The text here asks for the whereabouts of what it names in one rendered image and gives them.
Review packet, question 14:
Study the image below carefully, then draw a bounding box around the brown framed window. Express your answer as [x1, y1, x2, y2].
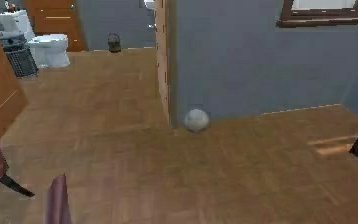
[275, 0, 358, 29]

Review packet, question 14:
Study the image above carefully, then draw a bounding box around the dark mesh waste bin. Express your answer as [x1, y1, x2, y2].
[0, 34, 40, 79]

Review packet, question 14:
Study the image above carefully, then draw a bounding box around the brown wooden cupboard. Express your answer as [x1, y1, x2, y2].
[22, 0, 89, 53]

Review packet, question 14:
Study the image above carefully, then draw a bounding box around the small dark grey object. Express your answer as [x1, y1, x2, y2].
[107, 32, 123, 54]

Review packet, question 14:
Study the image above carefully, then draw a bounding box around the white toilet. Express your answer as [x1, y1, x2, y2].
[0, 9, 71, 69]

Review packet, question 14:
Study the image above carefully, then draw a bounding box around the grey white ball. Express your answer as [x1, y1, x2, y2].
[183, 108, 211, 133]

